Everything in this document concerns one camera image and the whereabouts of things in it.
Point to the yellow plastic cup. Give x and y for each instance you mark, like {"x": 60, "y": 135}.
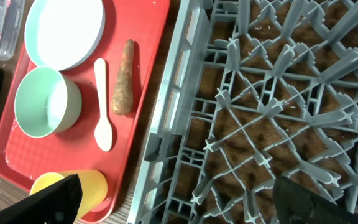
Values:
{"x": 93, "y": 183}

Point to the red plastic tray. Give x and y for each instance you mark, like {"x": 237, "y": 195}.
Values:
{"x": 23, "y": 158}

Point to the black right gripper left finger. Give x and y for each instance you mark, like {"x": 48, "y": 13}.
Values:
{"x": 58, "y": 203}

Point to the large light blue plate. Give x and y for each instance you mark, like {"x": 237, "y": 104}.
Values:
{"x": 62, "y": 34}

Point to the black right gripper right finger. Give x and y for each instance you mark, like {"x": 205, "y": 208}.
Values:
{"x": 297, "y": 205}

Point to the brown carrot piece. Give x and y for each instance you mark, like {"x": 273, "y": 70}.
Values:
{"x": 122, "y": 99}

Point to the green bowl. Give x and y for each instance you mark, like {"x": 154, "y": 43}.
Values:
{"x": 46, "y": 102}

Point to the grey dishwasher rack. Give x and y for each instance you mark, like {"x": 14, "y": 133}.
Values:
{"x": 252, "y": 91}

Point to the clear plastic waste bin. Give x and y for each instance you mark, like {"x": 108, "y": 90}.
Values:
{"x": 11, "y": 14}

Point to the white plastic spoon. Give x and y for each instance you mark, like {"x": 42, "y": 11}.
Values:
{"x": 103, "y": 130}

